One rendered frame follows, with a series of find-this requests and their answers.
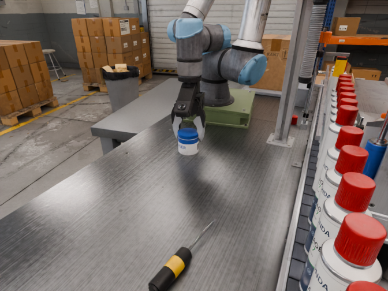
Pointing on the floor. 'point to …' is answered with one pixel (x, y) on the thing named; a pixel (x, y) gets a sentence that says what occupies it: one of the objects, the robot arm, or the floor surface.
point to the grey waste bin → (122, 92)
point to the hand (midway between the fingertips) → (188, 137)
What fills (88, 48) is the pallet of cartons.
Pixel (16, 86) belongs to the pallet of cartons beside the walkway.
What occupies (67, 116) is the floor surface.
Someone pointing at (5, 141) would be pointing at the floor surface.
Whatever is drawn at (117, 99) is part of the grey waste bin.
